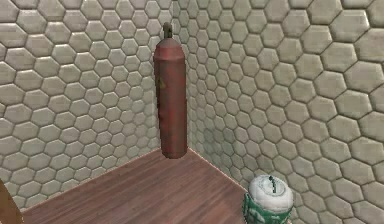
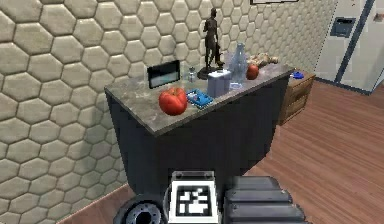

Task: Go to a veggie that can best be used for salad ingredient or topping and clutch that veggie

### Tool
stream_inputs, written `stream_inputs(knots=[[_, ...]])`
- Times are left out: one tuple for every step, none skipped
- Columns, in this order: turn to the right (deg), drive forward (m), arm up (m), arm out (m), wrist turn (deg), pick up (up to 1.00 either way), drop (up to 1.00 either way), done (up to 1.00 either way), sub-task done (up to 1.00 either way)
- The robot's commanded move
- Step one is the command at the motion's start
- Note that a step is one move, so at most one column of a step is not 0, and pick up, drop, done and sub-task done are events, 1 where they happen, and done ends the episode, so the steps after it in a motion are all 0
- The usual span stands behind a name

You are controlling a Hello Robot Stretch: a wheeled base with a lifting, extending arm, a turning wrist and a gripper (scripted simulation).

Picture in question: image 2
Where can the large red tomato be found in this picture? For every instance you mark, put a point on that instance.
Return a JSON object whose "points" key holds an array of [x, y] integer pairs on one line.
{"points": [[173, 101]]}

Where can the tan knobbly root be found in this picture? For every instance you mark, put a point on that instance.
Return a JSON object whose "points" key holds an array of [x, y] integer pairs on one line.
{"points": [[261, 60]]}

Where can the dark bronze figure statue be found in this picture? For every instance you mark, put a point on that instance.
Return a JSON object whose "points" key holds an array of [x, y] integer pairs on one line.
{"points": [[211, 43]]}

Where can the pale blue box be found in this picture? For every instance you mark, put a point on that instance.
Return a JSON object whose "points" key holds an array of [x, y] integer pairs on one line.
{"points": [[218, 83]]}

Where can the wooden crate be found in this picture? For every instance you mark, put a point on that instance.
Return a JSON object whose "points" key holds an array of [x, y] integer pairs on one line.
{"points": [[296, 96]]}

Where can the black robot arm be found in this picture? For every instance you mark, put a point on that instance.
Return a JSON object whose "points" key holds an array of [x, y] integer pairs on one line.
{"points": [[256, 203]]}

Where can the white fridge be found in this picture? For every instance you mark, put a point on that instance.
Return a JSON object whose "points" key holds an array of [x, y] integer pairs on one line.
{"points": [[350, 43]]}

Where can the blue flat card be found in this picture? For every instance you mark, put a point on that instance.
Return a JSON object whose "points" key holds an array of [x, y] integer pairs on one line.
{"points": [[199, 98]]}

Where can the black counter with marble top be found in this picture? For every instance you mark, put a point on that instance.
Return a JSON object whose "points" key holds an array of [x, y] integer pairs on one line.
{"points": [[213, 133]]}

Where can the small glass shaker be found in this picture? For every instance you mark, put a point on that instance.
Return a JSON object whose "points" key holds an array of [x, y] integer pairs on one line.
{"points": [[191, 75]]}

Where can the small black framed screen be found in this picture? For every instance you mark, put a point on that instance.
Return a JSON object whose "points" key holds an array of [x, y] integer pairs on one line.
{"points": [[164, 74]]}

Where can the small red apple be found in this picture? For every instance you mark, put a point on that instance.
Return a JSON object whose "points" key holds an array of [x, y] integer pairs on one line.
{"points": [[252, 72]]}

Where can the clear glass bottle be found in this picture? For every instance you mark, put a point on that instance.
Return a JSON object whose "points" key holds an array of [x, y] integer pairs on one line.
{"points": [[238, 65]]}

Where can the blue small object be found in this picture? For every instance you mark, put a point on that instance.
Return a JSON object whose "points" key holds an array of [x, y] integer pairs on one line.
{"points": [[297, 75]]}

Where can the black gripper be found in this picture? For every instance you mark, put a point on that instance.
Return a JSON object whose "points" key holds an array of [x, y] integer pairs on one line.
{"points": [[141, 211]]}

